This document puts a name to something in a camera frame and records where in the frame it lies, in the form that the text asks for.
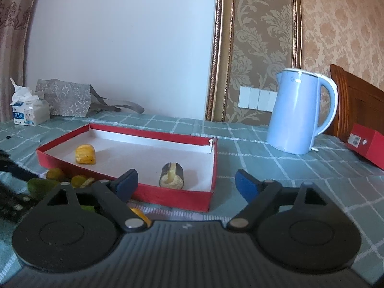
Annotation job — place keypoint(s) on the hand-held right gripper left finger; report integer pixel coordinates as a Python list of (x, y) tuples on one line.
[(127, 183)]

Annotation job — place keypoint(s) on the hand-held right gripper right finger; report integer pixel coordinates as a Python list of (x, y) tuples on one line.
[(246, 186)]

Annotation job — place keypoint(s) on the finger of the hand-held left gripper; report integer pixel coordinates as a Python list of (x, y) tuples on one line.
[(21, 168)]

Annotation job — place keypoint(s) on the large green cucumber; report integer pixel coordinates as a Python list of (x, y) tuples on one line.
[(37, 186)]

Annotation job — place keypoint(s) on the orange fruit piece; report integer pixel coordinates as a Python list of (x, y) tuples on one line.
[(140, 214)]

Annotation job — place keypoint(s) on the green yellow lime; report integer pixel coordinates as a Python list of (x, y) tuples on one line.
[(55, 174)]

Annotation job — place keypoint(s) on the red cardboard box tray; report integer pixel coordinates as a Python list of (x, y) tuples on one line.
[(168, 199)]

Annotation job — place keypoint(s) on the eggplant piece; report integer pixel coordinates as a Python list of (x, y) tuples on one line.
[(171, 175)]

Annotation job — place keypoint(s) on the yellow green fruit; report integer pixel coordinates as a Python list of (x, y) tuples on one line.
[(77, 180)]

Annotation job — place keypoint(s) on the yellow corn piece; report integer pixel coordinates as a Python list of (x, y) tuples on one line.
[(85, 155)]

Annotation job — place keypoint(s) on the yellow fruit slice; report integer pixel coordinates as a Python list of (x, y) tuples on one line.
[(89, 181)]

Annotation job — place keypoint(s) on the white tissue pack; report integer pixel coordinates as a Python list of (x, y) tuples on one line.
[(30, 112)]

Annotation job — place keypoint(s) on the grey patterned gift bag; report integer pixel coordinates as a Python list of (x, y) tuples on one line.
[(67, 99)]

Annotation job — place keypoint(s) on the light blue electric kettle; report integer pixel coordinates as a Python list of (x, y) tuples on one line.
[(295, 114)]

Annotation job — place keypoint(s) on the small red box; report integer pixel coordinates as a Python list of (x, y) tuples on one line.
[(369, 144)]

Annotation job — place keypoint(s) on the wooden chair back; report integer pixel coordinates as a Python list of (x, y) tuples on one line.
[(357, 108)]

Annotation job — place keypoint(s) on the white wall switches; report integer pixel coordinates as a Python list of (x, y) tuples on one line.
[(258, 99)]

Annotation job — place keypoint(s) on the gold wall frame moulding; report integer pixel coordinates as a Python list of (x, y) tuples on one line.
[(217, 66)]

